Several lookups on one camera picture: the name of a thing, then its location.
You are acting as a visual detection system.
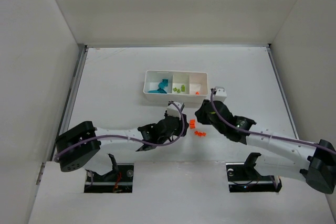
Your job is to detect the orange lego brick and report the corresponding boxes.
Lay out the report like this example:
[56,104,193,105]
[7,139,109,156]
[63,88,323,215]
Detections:
[189,119,196,129]

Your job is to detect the teal small lego brick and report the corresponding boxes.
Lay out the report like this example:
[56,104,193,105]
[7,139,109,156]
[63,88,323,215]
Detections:
[158,89,166,94]

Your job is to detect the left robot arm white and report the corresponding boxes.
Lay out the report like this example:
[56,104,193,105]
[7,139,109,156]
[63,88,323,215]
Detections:
[55,114,189,175]

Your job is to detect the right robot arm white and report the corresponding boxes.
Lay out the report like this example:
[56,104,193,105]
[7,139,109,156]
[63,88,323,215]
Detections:
[195,100,335,194]

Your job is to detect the white divided container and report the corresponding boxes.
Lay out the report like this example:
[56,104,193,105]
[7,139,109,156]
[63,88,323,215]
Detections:
[143,70,208,103]

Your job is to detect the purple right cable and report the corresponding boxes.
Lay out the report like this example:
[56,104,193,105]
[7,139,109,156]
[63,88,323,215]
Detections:
[209,89,336,156]

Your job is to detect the purple cable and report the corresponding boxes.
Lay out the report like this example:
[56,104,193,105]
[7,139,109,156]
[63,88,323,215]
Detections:
[209,89,336,156]
[54,100,184,162]

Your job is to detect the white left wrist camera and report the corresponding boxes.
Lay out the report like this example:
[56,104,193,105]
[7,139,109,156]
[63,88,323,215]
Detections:
[166,102,184,118]

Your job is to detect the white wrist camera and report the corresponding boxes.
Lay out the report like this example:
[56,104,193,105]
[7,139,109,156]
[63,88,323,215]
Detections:
[212,86,227,102]
[166,102,184,118]

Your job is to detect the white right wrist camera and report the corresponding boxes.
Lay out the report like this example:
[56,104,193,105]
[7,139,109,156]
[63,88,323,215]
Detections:
[212,86,227,102]

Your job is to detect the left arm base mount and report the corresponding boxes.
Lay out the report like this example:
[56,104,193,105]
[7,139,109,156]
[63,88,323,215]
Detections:
[83,154,134,194]

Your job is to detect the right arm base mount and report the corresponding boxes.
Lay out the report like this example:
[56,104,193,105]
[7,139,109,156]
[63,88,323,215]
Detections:
[226,153,282,193]

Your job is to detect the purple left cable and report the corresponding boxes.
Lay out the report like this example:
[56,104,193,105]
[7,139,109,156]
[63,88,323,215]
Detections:
[54,100,184,162]

